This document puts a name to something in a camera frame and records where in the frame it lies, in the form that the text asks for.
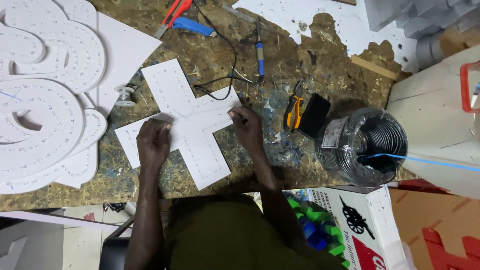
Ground person's right hand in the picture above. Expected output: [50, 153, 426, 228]
[227, 106, 265, 151]

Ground person's left hand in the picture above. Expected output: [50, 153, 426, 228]
[136, 118, 174, 170]

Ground white cross-shaped sign board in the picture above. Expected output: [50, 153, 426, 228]
[114, 58, 242, 191]

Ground white curved sign letter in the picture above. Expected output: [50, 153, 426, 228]
[0, 0, 107, 95]
[0, 77, 87, 195]
[52, 93, 109, 189]

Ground black phone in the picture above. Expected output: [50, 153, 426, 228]
[298, 92, 332, 140]

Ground white flat sheet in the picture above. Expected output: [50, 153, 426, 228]
[52, 0, 163, 118]

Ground grey metal strip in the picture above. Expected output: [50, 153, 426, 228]
[221, 4, 271, 31]

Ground person's olive green shirt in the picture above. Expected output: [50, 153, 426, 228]
[164, 193, 347, 270]

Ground black stool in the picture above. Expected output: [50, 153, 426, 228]
[98, 217, 136, 270]

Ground heap of green and blue foam pieces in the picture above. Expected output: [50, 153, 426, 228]
[283, 189, 352, 269]

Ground pale lilac board strip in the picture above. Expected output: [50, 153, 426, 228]
[0, 209, 133, 232]

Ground wooden strip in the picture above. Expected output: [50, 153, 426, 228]
[350, 54, 399, 82]

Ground white printed box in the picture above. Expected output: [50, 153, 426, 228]
[307, 185, 410, 270]

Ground grey foam shape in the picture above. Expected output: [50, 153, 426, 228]
[0, 220, 65, 270]

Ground large white board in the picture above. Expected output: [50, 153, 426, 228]
[386, 44, 480, 200]

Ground heap of grey foam blocks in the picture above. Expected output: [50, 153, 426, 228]
[363, 0, 480, 71]

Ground orange cardboard sheet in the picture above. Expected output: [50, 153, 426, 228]
[388, 187, 480, 270]

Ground red foam shape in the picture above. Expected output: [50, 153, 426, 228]
[421, 226, 480, 270]

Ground spool of solder wire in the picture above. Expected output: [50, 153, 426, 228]
[114, 85, 138, 108]

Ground yellow and black wire stripper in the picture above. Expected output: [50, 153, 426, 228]
[283, 80, 305, 133]

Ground black soldering iron cord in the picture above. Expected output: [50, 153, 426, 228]
[190, 0, 263, 101]

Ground blue wire scraps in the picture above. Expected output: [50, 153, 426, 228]
[268, 139, 304, 160]

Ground blue-handled soldering iron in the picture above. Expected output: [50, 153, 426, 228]
[254, 18, 266, 84]

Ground blue-handled tool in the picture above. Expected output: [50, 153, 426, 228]
[171, 16, 218, 38]

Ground red-handled pliers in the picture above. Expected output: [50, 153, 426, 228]
[153, 0, 194, 40]

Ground black cable coil in plastic wrap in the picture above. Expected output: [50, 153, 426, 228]
[314, 107, 409, 188]

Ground blue wire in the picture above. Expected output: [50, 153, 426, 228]
[368, 152, 480, 173]

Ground red plastic frame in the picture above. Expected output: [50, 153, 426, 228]
[460, 61, 480, 114]

